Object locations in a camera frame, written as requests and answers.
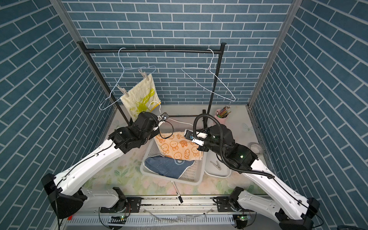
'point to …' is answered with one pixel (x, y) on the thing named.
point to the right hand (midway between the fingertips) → (197, 130)
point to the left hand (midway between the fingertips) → (155, 121)
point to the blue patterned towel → (166, 166)
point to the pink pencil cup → (222, 120)
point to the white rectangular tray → (214, 166)
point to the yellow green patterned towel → (145, 98)
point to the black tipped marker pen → (179, 197)
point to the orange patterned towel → (175, 144)
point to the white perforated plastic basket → (193, 176)
